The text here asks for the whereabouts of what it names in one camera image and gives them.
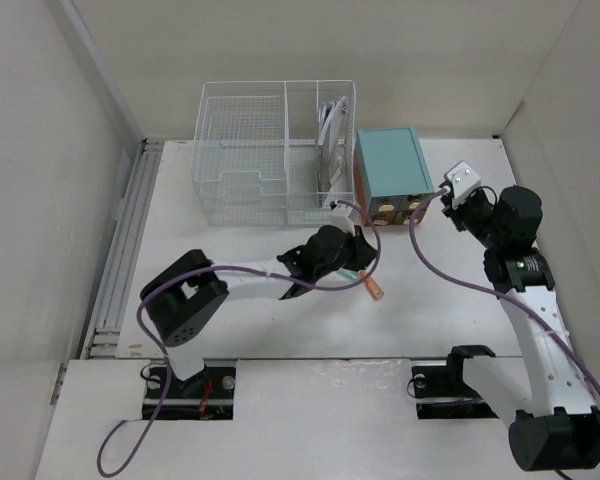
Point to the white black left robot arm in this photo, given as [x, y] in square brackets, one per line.
[177, 304]

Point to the orange correction tape dispenser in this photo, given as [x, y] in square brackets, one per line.
[372, 287]

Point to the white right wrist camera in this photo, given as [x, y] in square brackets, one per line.
[459, 182]

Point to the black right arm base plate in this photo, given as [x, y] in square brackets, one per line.
[438, 397]

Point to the aluminium frame rail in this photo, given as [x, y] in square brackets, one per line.
[104, 324]

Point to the green correction tape dispenser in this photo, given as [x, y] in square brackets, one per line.
[348, 275]

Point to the teal orange drawer cabinet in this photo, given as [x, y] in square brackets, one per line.
[391, 174]

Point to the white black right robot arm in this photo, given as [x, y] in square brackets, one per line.
[554, 425]

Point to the white wire mesh basket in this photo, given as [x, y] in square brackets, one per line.
[254, 157]

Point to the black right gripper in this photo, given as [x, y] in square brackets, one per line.
[453, 213]

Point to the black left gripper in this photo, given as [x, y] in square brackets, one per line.
[362, 254]

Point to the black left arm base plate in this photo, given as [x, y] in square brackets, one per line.
[209, 398]

